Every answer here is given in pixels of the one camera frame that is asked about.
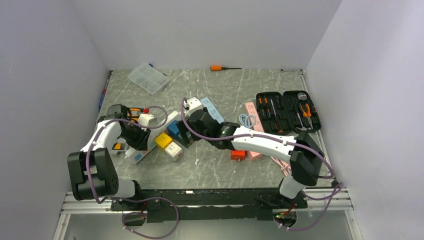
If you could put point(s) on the pink cube socket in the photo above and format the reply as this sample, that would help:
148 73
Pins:
253 155

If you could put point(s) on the light blue power strip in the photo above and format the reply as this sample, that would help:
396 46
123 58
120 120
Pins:
215 111

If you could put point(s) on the blue cube socket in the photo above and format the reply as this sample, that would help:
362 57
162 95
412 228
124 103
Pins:
173 130

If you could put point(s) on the black tool case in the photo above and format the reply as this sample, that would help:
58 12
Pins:
287 112

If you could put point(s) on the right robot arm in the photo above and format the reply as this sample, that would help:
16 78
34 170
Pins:
300 152

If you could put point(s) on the white power strip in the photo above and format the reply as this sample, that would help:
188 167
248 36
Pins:
135 156

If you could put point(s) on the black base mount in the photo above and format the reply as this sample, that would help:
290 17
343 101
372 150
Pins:
211 204

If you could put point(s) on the grey tool tray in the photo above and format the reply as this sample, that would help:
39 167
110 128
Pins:
133 114

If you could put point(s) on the red cube socket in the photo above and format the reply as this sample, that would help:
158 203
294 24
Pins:
238 155

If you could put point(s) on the pink power strip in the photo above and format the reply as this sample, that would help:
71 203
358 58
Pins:
251 109

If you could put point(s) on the yellow cube socket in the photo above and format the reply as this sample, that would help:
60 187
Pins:
163 140

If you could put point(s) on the orange handled screwdriver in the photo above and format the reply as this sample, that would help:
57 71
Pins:
218 68

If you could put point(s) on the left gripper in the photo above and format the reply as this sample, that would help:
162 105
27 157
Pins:
141 143

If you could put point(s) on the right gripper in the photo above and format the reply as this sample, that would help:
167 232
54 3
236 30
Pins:
183 129

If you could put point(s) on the clear plastic organizer box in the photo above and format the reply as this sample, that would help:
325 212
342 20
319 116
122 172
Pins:
148 78

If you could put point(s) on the blue red pen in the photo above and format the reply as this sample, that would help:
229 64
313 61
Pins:
102 96

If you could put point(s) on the white cube socket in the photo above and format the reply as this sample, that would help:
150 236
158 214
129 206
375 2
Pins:
173 151

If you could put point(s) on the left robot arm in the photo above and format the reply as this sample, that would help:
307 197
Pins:
91 170

